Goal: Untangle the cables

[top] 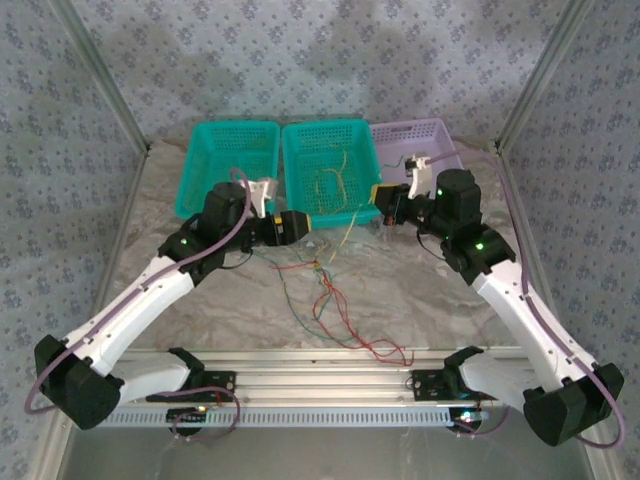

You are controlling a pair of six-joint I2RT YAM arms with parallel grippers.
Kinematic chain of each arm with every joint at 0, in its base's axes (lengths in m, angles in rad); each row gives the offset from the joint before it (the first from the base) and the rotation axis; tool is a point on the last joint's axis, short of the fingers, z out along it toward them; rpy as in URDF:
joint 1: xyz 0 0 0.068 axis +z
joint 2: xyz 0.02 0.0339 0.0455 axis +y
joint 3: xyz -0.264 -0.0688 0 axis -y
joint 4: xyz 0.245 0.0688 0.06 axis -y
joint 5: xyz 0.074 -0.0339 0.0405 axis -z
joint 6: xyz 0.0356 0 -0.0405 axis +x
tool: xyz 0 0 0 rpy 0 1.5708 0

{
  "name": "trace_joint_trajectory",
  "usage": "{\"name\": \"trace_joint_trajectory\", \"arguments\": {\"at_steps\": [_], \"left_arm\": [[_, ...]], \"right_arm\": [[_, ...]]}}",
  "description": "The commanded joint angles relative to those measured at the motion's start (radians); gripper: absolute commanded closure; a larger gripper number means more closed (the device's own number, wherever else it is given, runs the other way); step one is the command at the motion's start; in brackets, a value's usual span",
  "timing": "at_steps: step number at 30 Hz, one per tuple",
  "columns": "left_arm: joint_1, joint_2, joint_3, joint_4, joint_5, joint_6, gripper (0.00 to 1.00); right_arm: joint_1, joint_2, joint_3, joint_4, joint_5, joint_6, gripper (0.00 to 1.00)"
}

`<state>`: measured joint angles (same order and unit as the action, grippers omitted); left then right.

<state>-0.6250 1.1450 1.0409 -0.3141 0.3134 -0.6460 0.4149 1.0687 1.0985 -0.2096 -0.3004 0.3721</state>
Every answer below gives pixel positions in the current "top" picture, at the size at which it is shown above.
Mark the small controller circuit board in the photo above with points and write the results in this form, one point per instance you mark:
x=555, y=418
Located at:
x=187, y=415
x=467, y=416

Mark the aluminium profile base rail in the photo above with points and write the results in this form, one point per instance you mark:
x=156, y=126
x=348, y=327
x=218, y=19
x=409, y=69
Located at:
x=325, y=380

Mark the aluminium frame leg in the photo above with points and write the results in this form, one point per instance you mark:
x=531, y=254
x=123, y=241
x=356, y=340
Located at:
x=602, y=465
x=50, y=457

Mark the teal plastic mesh basket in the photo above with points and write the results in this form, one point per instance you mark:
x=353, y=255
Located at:
x=220, y=150
x=305, y=150

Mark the aluminium frame post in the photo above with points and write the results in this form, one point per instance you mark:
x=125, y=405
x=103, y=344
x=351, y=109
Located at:
x=543, y=75
x=109, y=82

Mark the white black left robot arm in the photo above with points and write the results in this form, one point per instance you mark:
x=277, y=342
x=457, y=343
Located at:
x=150, y=305

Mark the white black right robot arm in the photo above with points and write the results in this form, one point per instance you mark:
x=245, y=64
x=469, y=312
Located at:
x=520, y=320

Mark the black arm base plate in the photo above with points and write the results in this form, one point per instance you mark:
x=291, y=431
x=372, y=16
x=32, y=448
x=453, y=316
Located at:
x=430, y=385
x=215, y=379

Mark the aluminium table side rail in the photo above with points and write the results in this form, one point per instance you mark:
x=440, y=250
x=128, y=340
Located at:
x=521, y=200
x=120, y=240

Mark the lilac plastic mesh basket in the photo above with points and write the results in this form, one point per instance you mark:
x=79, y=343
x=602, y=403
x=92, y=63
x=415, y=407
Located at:
x=395, y=140

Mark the grey metal panel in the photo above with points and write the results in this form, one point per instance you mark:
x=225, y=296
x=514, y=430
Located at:
x=325, y=455

